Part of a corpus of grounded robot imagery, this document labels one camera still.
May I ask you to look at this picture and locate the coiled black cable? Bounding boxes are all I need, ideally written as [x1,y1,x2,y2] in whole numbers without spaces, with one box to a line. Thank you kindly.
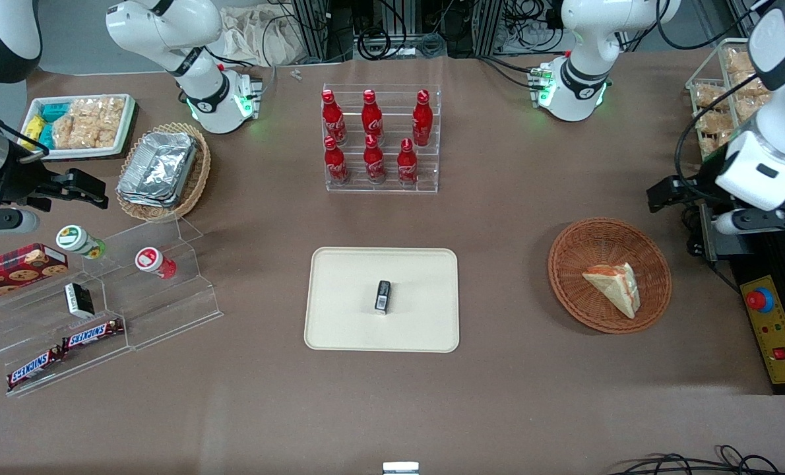
[356,25,394,62]

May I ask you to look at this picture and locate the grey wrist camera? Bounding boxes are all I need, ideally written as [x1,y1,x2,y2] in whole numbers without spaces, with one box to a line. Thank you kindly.
[712,202,785,237]
[0,208,41,236]

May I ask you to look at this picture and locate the black appliance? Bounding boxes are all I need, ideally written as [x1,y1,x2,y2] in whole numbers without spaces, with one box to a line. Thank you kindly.
[699,185,785,397]

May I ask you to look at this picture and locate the black cable bundle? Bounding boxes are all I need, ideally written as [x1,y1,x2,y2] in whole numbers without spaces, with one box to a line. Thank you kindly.
[606,445,785,475]

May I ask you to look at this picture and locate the green lid snack cup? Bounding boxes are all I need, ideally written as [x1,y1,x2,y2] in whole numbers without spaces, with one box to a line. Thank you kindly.
[55,224,107,260]

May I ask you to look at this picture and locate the clear fried snack bag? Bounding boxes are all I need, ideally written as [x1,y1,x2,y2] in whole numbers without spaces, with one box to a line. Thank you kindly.
[694,108,740,137]
[732,71,773,100]
[701,131,731,160]
[725,47,757,74]
[692,84,730,110]

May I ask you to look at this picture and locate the red plaid cookie box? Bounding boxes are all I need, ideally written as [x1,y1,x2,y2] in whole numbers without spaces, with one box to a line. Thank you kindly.
[0,243,69,306]

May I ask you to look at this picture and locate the red emergency stop button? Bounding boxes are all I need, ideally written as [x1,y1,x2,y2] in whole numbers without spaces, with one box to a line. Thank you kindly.
[745,288,775,315]

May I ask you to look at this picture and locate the clear rice cracker bag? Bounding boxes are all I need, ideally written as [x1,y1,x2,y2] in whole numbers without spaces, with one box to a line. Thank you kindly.
[69,97,127,148]
[53,112,100,150]

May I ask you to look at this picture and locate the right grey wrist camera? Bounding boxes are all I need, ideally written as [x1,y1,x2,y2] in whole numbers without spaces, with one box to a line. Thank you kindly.
[0,208,41,236]

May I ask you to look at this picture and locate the beige plastic tray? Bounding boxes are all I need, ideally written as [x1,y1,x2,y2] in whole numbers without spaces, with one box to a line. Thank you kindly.
[303,246,461,354]

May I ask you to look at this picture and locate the clear acrylic bottle rack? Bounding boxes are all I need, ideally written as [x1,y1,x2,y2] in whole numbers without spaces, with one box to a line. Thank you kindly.
[321,83,444,195]

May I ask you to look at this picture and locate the silver foil container stack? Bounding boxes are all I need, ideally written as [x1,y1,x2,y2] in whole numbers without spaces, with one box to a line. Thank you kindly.
[116,131,199,209]

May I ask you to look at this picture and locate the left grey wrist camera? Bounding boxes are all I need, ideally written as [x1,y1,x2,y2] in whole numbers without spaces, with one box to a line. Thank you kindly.
[712,202,785,237]

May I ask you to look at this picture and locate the red cola bottle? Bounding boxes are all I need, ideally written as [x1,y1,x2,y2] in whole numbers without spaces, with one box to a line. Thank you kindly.
[361,88,385,148]
[363,133,387,185]
[321,88,348,146]
[323,135,350,186]
[396,137,420,187]
[412,88,434,148]

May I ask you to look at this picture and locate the yellow control panel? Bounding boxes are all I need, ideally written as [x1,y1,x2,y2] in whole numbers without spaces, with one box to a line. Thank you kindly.
[740,274,785,386]

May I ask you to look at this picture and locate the clear acrylic stepped shelf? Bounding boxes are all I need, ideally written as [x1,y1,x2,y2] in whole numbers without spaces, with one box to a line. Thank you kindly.
[0,261,134,398]
[79,216,225,352]

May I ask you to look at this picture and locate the brown wicker basket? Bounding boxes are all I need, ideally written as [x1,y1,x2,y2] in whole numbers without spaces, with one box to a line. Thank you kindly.
[548,217,674,336]

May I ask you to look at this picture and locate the Snickers chocolate bar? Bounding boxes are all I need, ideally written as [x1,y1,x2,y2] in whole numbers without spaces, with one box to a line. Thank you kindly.
[6,346,65,391]
[61,319,125,351]

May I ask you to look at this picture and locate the triangular sandwich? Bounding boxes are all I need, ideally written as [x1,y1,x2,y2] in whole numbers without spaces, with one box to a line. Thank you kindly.
[582,262,642,320]

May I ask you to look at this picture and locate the small black white box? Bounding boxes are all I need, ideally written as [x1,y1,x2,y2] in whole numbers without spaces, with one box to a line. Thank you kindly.
[63,282,96,319]

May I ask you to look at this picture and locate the light wicker basket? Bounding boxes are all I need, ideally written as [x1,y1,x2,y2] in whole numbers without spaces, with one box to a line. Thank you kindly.
[115,121,212,223]

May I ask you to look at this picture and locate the beige cloth bag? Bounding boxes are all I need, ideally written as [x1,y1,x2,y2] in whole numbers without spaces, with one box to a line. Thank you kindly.
[220,5,305,67]

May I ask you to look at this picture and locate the white wire rack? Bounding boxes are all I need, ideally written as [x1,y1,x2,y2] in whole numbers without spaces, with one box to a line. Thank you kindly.
[685,38,773,176]

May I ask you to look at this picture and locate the red lid snack cup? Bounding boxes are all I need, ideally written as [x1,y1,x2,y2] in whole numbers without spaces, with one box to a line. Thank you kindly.
[135,246,177,280]

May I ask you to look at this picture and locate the white snack tray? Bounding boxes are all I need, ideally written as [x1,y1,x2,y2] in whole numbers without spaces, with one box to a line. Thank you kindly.
[26,93,137,162]

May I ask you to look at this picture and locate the black appliance cable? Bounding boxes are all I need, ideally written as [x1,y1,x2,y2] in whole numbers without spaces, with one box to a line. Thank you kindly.
[681,203,743,295]

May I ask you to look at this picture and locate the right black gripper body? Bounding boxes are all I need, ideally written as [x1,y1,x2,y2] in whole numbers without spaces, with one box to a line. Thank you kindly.
[0,150,54,212]

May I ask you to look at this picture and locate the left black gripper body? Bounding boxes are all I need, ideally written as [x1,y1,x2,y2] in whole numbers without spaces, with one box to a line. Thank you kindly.
[670,175,721,203]

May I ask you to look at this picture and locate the aluminium frame post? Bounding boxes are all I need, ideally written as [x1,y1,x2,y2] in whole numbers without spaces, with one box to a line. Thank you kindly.
[474,0,506,57]
[291,0,354,64]

